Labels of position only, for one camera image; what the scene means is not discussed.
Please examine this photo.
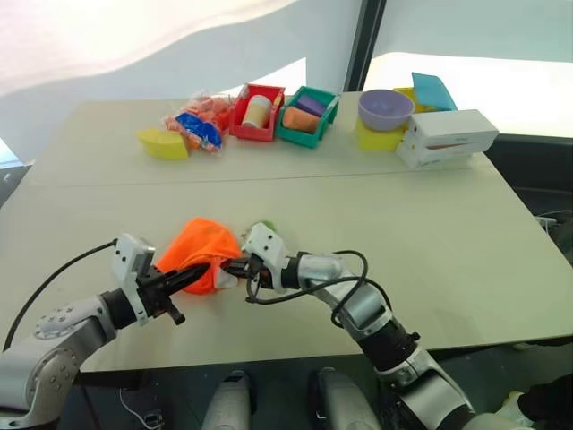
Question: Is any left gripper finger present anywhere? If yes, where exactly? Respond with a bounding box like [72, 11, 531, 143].
[165, 297, 186, 325]
[164, 262, 211, 293]

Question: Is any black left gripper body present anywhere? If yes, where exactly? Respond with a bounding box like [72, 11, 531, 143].
[136, 266, 176, 317]

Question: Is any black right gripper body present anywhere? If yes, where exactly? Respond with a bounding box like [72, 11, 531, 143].
[243, 254, 275, 289]

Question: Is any orange fabric pouch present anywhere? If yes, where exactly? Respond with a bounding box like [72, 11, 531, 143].
[156, 216, 244, 297]

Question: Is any dark rounded grey shape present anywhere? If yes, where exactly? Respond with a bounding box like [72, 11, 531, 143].
[310, 366, 382, 430]
[206, 369, 252, 430]

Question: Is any red plastic bin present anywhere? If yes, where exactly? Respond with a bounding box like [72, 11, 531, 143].
[228, 82, 287, 142]

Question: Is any blue plastic packet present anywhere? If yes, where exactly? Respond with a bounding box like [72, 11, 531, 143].
[174, 111, 224, 152]

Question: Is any green plastic bin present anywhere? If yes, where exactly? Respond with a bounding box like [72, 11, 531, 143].
[275, 85, 340, 151]

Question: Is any cream cylinder cup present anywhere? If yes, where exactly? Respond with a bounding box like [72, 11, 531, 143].
[241, 94, 275, 129]

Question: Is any orange cylinder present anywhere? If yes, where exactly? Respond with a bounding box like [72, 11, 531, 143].
[283, 106, 322, 133]

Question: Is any clear bag of orange pieces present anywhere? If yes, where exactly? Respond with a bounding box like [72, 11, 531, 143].
[162, 89, 236, 151]

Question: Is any purple cylinder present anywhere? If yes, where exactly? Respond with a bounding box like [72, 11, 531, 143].
[295, 93, 329, 118]

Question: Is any yellow square block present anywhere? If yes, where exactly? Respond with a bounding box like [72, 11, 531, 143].
[354, 116, 406, 154]

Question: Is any flat white box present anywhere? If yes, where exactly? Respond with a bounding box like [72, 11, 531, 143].
[395, 133, 476, 170]

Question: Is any purple bowl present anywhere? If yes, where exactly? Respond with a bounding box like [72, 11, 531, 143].
[358, 89, 415, 133]

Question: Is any yellow container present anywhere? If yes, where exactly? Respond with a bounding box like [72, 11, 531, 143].
[392, 86, 434, 114]

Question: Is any white cardboard box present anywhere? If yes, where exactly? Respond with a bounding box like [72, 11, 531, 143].
[407, 108, 500, 152]

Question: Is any dark vertical pole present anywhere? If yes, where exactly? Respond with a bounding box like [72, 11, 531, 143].
[343, 0, 388, 94]

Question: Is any white shoe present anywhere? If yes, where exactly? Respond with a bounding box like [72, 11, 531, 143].
[499, 390, 535, 423]

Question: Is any black bag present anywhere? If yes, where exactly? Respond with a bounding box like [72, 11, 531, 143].
[517, 374, 573, 425]

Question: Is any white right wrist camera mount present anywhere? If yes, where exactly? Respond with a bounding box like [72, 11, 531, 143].
[240, 222, 292, 295]

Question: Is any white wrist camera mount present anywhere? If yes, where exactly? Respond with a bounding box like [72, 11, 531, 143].
[110, 232, 158, 327]
[240, 222, 292, 295]

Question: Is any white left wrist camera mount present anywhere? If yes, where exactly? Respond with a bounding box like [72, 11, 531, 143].
[110, 232, 158, 327]

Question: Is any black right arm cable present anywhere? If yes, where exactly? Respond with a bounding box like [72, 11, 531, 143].
[244, 249, 391, 329]

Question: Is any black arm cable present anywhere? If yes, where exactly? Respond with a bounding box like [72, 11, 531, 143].
[244, 249, 391, 329]
[1, 240, 119, 353]

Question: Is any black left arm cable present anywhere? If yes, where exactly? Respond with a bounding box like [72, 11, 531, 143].
[1, 240, 119, 353]

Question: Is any white cable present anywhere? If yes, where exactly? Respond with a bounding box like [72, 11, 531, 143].
[535, 210, 573, 232]

